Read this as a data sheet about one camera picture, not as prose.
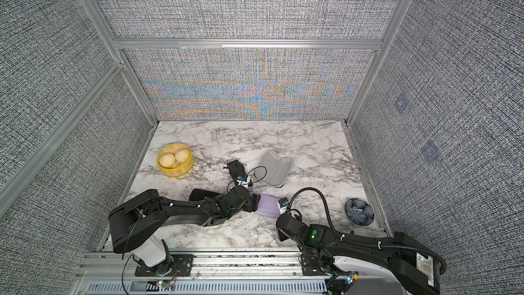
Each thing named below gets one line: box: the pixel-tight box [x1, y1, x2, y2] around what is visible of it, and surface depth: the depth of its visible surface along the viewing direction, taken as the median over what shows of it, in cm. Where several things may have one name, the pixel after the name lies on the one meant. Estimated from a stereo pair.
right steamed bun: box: [174, 148, 189, 164], surface depth 100 cm
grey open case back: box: [255, 148, 295, 188], surface depth 102 cm
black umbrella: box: [223, 159, 248, 181], surface depth 99 cm
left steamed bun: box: [158, 152, 177, 168], surface depth 99 cm
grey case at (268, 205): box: [249, 191, 282, 218], surface depth 85 cm
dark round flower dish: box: [343, 198, 375, 227], surface depth 85 cm
